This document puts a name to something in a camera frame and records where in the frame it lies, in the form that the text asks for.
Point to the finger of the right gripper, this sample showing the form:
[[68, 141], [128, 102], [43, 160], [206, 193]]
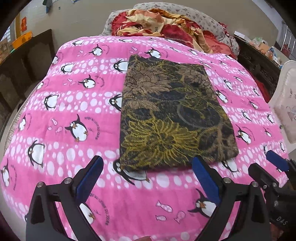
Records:
[[261, 175], [282, 164]]

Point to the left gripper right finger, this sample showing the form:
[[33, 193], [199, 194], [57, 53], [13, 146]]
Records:
[[251, 221]]

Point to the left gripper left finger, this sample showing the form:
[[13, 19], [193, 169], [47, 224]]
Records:
[[43, 220]]

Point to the brown gold batik cloth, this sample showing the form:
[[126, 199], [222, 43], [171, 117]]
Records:
[[169, 115]]

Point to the white plastic chair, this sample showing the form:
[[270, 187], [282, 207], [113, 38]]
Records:
[[282, 104]]

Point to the metal railing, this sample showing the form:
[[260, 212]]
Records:
[[285, 41]]

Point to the orange basket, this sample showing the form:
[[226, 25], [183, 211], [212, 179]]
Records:
[[22, 39]]

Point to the red gold floral blanket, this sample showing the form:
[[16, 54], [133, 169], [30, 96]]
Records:
[[175, 27]]

